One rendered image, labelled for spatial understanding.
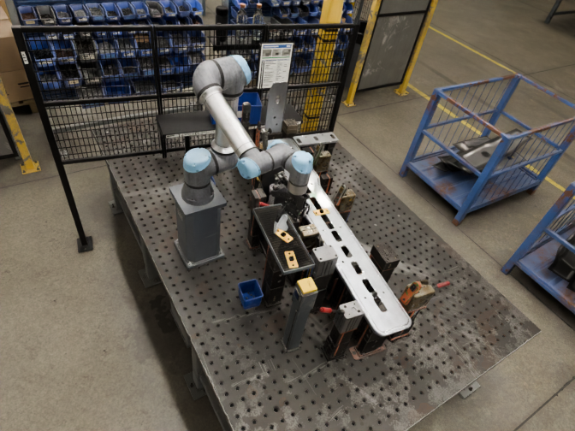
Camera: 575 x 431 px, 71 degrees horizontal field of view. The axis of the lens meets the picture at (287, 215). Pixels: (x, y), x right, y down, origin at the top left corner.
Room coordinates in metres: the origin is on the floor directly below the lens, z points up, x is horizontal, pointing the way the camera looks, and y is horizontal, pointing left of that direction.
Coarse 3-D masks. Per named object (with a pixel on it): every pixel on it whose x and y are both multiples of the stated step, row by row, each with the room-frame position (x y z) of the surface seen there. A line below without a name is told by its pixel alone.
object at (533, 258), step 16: (560, 208) 2.30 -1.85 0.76; (544, 224) 2.31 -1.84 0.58; (528, 240) 2.32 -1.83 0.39; (544, 240) 2.59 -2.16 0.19; (560, 240) 2.20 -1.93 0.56; (512, 256) 2.34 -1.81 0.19; (528, 256) 2.40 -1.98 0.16; (544, 256) 2.44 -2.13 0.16; (560, 256) 2.29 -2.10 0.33; (528, 272) 2.21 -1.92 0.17; (544, 272) 2.26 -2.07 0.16; (560, 272) 2.24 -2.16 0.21; (544, 288) 2.10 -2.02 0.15; (560, 288) 2.12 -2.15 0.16
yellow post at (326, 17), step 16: (336, 0) 2.68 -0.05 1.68; (336, 16) 2.69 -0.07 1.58; (320, 32) 2.71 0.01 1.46; (336, 32) 2.70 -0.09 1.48; (320, 48) 2.67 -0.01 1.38; (320, 64) 2.66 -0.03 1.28; (320, 80) 2.68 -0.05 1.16; (320, 96) 2.69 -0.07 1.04; (304, 112) 2.72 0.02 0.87; (320, 112) 2.71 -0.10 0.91; (304, 128) 2.68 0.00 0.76
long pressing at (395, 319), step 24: (288, 144) 2.09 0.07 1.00; (312, 168) 1.89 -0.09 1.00; (312, 192) 1.68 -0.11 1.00; (312, 216) 1.49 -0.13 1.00; (336, 216) 1.53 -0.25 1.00; (336, 264) 1.21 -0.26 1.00; (360, 264) 1.24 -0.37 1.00; (360, 288) 1.10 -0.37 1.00; (384, 288) 1.13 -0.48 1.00; (384, 312) 1.00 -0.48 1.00; (384, 336) 0.90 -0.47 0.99
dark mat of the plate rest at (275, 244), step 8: (264, 208) 1.32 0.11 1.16; (272, 208) 1.33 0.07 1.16; (280, 208) 1.34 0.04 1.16; (264, 216) 1.26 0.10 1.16; (272, 216) 1.27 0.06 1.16; (264, 224) 1.22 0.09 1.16; (272, 224) 1.23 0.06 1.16; (288, 224) 1.25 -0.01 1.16; (272, 232) 1.18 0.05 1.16; (288, 232) 1.20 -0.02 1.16; (272, 240) 1.13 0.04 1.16; (280, 240) 1.14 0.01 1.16; (296, 240) 1.16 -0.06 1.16; (280, 248) 1.10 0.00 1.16; (288, 248) 1.11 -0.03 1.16; (296, 248) 1.12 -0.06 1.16; (304, 248) 1.13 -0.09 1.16; (280, 256) 1.06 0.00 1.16; (296, 256) 1.08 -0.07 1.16; (304, 256) 1.08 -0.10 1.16; (304, 264) 1.04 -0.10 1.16
